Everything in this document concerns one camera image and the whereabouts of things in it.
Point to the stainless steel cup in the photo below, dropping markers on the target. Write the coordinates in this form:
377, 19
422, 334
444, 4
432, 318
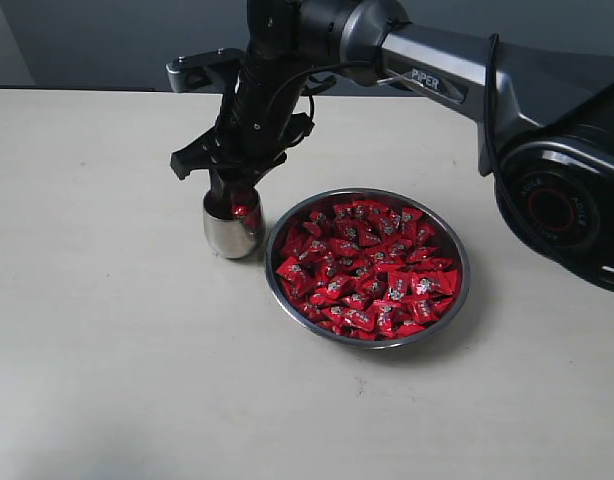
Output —
230, 238

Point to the red candy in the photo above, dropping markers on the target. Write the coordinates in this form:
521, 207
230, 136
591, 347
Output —
241, 210

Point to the round stainless steel plate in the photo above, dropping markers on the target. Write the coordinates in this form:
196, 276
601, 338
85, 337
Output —
449, 242

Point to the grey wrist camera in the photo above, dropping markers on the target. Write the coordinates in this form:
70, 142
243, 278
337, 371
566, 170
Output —
217, 68

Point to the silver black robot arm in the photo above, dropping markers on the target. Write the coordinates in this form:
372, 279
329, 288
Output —
545, 120

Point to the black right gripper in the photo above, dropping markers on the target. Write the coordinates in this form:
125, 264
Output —
254, 126

